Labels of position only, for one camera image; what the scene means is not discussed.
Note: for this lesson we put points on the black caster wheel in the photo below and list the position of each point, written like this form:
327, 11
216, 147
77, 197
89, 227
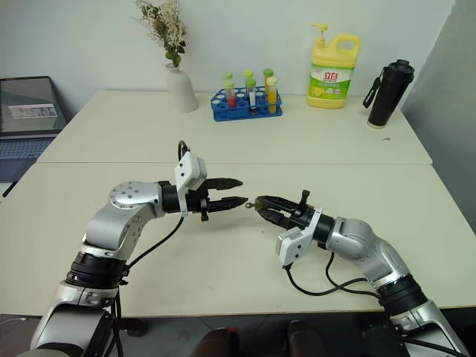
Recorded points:
134, 325

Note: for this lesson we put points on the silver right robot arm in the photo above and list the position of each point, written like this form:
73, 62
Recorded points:
372, 245

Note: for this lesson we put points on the green-capped tube with red liquid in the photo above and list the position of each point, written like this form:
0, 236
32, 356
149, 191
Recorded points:
230, 94

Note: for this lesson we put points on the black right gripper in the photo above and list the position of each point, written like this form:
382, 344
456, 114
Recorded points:
302, 217

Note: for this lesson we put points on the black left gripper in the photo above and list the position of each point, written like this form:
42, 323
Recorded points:
196, 202

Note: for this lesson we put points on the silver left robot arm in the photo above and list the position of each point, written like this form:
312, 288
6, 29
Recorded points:
111, 227

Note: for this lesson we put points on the yellow detergent pump bottle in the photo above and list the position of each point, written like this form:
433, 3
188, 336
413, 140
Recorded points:
329, 80

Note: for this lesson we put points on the green-capped tube with white label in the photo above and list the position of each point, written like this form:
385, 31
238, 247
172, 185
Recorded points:
252, 96

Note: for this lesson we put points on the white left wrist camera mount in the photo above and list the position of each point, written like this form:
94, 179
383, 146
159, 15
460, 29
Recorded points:
190, 169

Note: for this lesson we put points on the grey laptop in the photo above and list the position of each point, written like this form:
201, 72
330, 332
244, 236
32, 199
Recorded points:
26, 111

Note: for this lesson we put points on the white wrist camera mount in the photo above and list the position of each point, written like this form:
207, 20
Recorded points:
294, 245
190, 169

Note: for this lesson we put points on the small metal key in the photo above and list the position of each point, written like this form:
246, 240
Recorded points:
252, 204

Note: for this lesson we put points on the green-capped tube with clear liquid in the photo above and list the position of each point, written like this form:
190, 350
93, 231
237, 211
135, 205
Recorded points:
248, 76

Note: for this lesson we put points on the dried flower bunch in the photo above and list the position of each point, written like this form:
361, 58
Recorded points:
163, 26

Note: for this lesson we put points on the small brass padlock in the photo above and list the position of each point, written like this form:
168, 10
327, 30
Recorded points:
259, 205

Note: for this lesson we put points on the yellow-capped tube with orange liquid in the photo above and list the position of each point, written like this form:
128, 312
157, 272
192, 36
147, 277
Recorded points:
271, 94

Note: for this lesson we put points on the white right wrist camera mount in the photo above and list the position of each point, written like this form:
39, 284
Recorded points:
294, 245

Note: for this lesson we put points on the green-capped test tube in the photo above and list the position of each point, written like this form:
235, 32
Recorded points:
268, 73

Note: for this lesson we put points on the white ceramic vase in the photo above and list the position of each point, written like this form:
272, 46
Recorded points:
182, 93

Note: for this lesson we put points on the thin black stick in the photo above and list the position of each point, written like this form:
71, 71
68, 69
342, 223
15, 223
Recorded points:
9, 189

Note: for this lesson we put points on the blue test tube rack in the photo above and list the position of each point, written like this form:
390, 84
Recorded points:
223, 113

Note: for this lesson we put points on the dark rounded shape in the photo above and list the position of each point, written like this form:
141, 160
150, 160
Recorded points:
306, 340
217, 344

